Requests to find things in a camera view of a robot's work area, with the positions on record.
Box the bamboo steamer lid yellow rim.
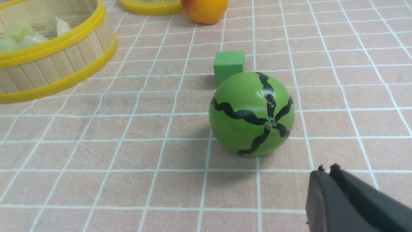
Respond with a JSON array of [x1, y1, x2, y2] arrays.
[[120, 0, 183, 16]]

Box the orange toy pear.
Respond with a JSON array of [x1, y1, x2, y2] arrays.
[[180, 0, 229, 25]]

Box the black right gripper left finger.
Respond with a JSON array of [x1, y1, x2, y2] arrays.
[[306, 165, 383, 232]]

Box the green dumpling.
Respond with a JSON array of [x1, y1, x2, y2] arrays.
[[2, 22, 37, 44], [0, 38, 20, 54]]

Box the pink checkered tablecloth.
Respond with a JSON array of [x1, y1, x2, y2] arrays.
[[1, 0, 411, 232]]

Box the green toy watermelon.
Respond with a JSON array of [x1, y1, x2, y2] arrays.
[[209, 72, 295, 157]]

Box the bamboo steamer tray yellow rims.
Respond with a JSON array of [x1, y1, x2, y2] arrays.
[[1, 0, 117, 104]]

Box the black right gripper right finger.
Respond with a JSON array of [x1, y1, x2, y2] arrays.
[[329, 163, 411, 232]]

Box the white dumpling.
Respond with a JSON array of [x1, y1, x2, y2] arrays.
[[46, 15, 71, 36]]

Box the green foam cube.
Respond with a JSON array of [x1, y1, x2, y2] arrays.
[[213, 51, 246, 88]]

